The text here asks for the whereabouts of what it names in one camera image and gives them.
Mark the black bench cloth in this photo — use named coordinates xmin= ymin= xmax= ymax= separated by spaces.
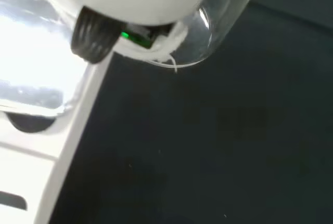
xmin=39 ymin=0 xmax=333 ymax=224

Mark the white electronic balance steel pan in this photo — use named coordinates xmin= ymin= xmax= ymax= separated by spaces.
xmin=0 ymin=0 xmax=113 ymax=224

